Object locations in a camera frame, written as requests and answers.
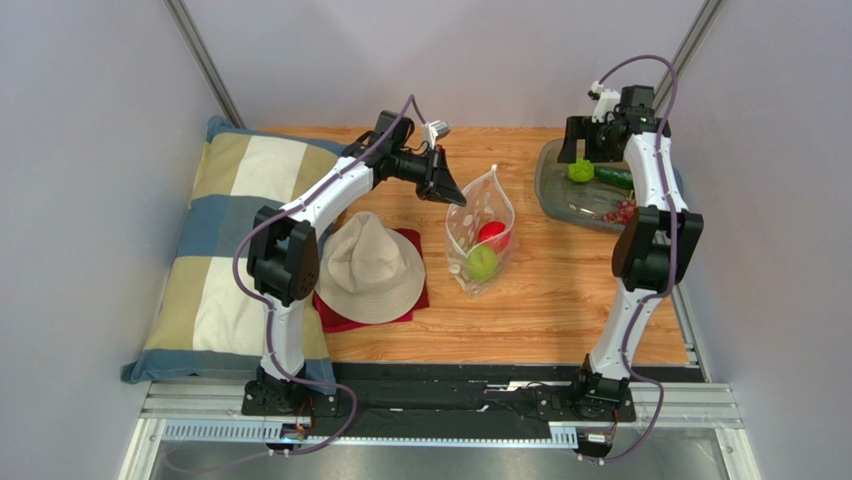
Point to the clear polka dot zip bag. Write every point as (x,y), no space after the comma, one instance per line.
(487,201)

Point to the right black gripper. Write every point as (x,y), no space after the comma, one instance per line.
(573,138)

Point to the left aluminium frame post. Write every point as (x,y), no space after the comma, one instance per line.
(187,27)

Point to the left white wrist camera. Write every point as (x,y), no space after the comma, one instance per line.
(434,131)

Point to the aluminium frame post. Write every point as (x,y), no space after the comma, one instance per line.
(675,67)
(187,27)

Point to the plaid blue beige pillow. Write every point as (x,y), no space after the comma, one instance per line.
(206,326)

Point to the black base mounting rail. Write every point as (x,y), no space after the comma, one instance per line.
(429,401)

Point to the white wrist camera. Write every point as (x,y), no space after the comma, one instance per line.
(434,131)
(605,100)

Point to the beige bucket hat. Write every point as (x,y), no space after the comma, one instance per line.
(370,274)

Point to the aluminium base frame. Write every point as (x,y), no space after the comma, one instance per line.
(688,427)

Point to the purple grapes bunch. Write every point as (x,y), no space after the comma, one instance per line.
(621,214)

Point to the green apple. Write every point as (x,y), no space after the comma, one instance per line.
(482,263)

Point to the right aluminium frame post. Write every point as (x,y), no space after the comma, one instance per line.
(675,67)

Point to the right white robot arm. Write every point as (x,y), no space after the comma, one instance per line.
(654,249)

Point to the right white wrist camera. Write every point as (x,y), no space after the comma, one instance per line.
(605,100)

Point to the green cucumber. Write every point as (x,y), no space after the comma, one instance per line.
(617,177)

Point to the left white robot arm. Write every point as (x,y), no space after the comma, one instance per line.
(282,249)

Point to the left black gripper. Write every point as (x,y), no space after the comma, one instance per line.
(438,180)

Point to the green artichoke toy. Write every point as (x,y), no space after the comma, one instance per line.
(581,171)

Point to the red apple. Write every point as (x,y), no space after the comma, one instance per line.
(494,234)

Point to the dark red cloth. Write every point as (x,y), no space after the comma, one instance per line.
(333,322)

